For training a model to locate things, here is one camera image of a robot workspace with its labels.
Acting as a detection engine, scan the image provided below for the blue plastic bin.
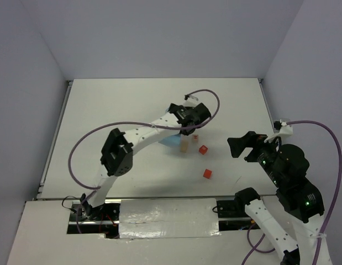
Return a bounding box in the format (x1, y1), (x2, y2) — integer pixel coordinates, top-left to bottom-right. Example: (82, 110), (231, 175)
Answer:
(159, 134), (181, 147)

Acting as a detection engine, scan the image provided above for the red R cube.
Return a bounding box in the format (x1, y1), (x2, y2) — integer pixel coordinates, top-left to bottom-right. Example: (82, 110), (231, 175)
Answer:
(198, 145), (208, 155)

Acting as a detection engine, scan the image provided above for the plain red cube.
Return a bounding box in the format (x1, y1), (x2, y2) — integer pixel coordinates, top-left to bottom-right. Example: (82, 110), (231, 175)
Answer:
(203, 169), (213, 179)

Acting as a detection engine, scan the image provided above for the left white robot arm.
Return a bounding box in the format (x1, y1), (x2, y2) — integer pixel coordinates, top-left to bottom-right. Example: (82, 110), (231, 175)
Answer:
(80, 103), (211, 220)

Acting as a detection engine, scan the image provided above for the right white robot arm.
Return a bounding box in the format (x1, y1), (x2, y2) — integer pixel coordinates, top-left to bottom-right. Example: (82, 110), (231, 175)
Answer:
(227, 131), (331, 264)

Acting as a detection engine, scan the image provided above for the natural wood rectangular block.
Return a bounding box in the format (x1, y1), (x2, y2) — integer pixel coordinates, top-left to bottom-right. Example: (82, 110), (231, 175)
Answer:
(180, 140), (188, 153)

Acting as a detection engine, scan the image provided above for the natural wood N cube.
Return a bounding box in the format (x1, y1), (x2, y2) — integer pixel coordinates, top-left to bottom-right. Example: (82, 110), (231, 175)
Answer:
(192, 134), (199, 142)

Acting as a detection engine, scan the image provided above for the silver tape sheet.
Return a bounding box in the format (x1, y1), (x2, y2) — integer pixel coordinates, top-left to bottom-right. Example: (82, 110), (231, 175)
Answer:
(118, 198), (220, 240)

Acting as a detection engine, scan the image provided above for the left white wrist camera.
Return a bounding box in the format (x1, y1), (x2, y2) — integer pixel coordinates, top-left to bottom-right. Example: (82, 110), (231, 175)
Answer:
(184, 94), (199, 101)

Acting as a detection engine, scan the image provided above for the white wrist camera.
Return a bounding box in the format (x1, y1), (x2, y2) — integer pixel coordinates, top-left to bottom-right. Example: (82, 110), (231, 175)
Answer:
(264, 119), (293, 143)
(184, 94), (199, 101)

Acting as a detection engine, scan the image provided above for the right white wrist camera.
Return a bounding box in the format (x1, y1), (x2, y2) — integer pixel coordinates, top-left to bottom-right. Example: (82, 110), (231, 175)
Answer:
(264, 119), (293, 143)

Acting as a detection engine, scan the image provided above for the right aluminium table rail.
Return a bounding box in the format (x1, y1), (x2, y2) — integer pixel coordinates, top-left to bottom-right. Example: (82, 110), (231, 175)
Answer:
(258, 78), (274, 124)

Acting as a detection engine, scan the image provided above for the aluminium table rail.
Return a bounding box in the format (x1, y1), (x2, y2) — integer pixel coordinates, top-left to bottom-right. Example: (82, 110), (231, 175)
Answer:
(35, 80), (73, 200)
(258, 78), (274, 124)

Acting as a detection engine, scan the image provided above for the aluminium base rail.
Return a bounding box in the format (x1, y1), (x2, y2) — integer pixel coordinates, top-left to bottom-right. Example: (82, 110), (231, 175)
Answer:
(66, 198), (253, 240)

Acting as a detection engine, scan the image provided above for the left aluminium table rail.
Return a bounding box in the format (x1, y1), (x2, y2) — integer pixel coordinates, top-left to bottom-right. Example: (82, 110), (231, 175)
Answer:
(35, 80), (73, 200)

